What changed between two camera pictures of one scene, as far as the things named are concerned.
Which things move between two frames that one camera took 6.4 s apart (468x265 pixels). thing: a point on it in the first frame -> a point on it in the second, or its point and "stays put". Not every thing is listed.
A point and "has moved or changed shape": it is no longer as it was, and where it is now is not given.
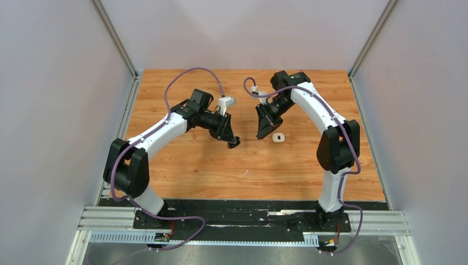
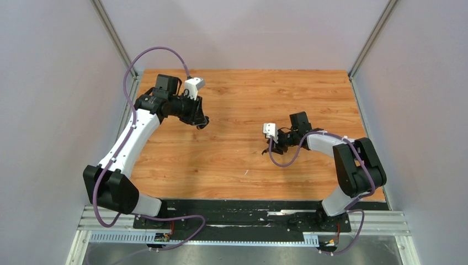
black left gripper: [226, 130] -> [195, 116]
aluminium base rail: [385, 222] stays put
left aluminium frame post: [115, 36] stays put
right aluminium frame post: [362, 56] stays put
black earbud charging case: [231, 145] has moved or changed shape
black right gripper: [266, 128] -> [277, 148]
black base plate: [223, 217] stays put
